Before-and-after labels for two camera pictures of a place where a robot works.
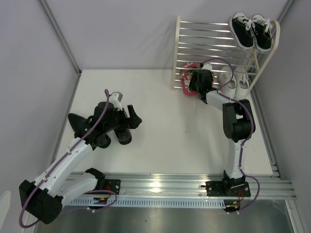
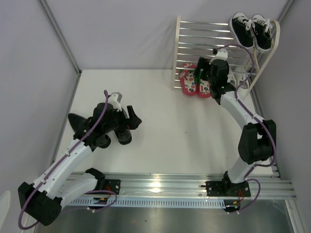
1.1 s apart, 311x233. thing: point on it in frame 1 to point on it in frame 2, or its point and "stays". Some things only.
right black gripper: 193,79 to 203,64
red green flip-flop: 185,75 stays
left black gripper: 131,122 stays
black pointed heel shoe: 99,137 stays
